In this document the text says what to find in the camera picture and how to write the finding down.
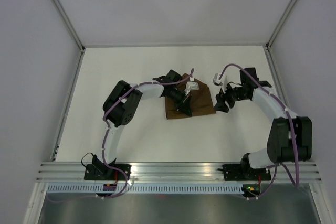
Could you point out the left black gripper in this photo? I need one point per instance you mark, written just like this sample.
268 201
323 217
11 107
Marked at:
185 107

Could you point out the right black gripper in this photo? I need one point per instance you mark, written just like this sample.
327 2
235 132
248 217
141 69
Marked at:
221 97

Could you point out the brown cloth napkin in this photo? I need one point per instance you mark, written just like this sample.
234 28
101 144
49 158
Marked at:
201 103

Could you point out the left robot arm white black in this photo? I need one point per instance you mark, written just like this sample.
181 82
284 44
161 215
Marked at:
120 107

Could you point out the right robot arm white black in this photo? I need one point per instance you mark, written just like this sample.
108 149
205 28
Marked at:
290 136

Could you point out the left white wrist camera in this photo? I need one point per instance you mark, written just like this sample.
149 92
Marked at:
191 85

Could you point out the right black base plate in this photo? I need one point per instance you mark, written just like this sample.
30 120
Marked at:
235 172

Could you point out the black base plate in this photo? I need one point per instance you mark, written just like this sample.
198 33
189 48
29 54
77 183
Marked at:
93 174
235 172

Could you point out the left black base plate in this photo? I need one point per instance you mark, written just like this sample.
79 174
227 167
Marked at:
93 174

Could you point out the right aluminium frame post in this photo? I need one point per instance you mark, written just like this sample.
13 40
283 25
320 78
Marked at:
288 10

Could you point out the aluminium frame post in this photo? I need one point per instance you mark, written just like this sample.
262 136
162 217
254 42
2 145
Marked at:
68 24
288 10

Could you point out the aluminium front rail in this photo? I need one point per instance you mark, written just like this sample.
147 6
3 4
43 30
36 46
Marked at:
170 172

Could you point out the white slotted cable duct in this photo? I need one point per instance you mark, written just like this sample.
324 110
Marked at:
146 188

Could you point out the left aluminium frame post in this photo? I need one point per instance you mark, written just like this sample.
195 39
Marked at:
68 24

